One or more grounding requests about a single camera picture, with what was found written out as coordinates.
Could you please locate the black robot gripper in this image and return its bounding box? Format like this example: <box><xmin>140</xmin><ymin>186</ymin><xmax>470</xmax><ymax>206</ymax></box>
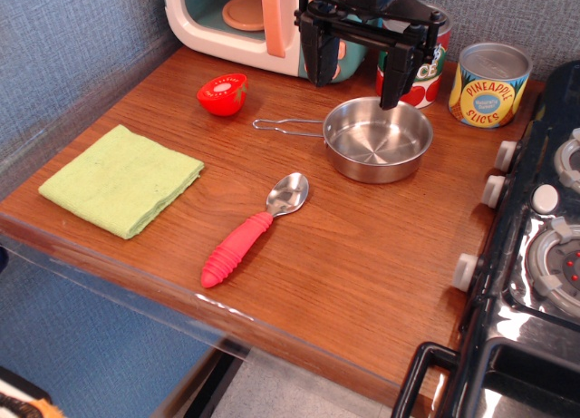
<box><xmin>295</xmin><ymin>0</ymin><xmax>447</xmax><ymax>110</ymax></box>

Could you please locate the small steel pot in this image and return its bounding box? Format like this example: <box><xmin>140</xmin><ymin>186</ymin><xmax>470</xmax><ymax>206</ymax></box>
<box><xmin>252</xmin><ymin>97</ymin><xmax>434</xmax><ymax>184</ymax></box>

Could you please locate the yellow-green folded cloth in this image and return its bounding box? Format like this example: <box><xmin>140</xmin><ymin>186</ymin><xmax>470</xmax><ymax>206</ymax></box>
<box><xmin>38</xmin><ymin>125</ymin><xmax>204</xmax><ymax>240</ymax></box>

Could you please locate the tomato sauce can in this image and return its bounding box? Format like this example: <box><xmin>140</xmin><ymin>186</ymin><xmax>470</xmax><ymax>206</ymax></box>
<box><xmin>375</xmin><ymin>5</ymin><xmax>452</xmax><ymax>109</ymax></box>

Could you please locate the toy microwave oven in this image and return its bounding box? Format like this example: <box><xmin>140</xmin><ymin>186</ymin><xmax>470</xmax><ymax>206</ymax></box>
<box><xmin>161</xmin><ymin>0</ymin><xmax>384</xmax><ymax>84</ymax></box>

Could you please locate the pineapple slices can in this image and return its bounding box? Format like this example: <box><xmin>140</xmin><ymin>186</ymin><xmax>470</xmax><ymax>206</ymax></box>
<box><xmin>449</xmin><ymin>42</ymin><xmax>533</xmax><ymax>129</ymax></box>

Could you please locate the red toy tomato half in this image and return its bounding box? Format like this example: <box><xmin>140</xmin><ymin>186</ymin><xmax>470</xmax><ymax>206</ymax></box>
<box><xmin>197</xmin><ymin>73</ymin><xmax>248</xmax><ymax>117</ymax></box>

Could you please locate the black toy stove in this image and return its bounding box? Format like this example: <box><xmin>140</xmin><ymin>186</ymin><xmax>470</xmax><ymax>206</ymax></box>
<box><xmin>392</xmin><ymin>61</ymin><xmax>579</xmax><ymax>417</ymax></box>

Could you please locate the orange striped object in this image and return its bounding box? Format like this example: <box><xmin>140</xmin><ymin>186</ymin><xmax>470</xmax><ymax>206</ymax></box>
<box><xmin>1</xmin><ymin>367</ymin><xmax>64</xmax><ymax>417</ymax></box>

